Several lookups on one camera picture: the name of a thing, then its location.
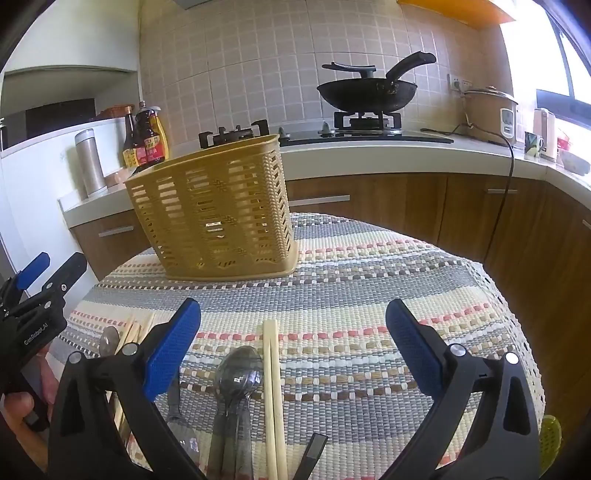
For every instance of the yellow oil bottle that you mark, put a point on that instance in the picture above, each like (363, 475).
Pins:
(162, 134)

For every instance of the wooden base cabinet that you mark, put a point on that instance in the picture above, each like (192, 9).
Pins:
(406, 207)

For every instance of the small pink box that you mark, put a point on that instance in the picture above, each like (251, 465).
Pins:
(115, 177)

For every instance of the person's left hand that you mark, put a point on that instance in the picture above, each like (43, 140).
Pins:
(18, 413)

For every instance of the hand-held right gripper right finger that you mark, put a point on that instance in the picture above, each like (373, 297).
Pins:
(413, 350)

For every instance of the dark metal spoon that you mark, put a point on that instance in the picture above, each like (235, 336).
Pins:
(238, 376)

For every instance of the yellow plastic utensil basket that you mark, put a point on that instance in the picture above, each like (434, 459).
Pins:
(207, 207)

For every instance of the black wok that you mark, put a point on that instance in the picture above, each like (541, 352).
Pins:
(364, 94)

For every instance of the white electric kettle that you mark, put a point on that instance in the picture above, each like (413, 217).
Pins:
(547, 134)

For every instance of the beige rice cooker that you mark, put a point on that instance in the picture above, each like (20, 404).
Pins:
(485, 113)

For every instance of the slim soy sauce bottle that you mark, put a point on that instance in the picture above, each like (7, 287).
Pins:
(129, 152)

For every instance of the striped woven table mat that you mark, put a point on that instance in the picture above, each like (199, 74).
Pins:
(351, 300)

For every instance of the white wall socket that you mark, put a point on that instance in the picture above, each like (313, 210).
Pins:
(459, 83)

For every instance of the range hood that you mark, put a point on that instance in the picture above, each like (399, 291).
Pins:
(184, 3)

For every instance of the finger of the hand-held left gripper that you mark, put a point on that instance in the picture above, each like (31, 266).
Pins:
(67, 279)
(33, 271)

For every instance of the dark sauce bottle red label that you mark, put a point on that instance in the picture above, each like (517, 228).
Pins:
(147, 143)

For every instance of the steel thermos flask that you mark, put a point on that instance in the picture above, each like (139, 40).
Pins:
(91, 161)

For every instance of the orange wall cabinet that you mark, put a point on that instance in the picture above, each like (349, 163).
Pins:
(461, 9)

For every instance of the small metal spoon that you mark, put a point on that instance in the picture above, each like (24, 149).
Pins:
(109, 341)

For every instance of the dark patterned mug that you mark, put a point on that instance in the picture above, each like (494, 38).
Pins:
(533, 144)

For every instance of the black glass gas stove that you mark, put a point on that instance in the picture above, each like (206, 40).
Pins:
(415, 136)

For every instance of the grey bowl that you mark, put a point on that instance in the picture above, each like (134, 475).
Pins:
(575, 161)

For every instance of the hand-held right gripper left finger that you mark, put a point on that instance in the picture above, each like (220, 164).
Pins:
(171, 350)

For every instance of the yellow-green plastic strainer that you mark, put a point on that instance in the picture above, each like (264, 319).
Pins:
(551, 438)

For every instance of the kitchen window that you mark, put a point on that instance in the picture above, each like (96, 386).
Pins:
(531, 55)

